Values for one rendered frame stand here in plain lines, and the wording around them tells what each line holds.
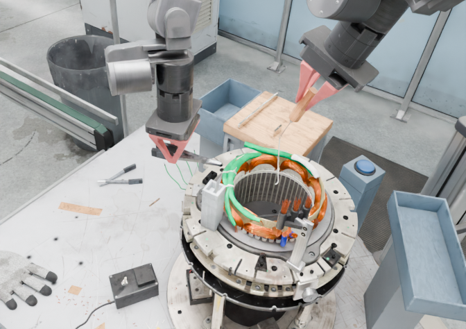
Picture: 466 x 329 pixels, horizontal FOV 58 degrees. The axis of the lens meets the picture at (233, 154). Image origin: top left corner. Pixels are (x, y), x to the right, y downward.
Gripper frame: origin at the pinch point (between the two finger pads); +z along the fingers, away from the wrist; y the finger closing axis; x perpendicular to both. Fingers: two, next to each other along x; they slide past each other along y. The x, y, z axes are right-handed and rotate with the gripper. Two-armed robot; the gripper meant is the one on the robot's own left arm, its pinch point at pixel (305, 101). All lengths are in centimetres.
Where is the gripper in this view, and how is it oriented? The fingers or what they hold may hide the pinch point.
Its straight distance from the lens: 62.5
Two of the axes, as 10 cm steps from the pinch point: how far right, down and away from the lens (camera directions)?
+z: -4.1, 6.0, 6.8
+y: 7.0, 6.9, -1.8
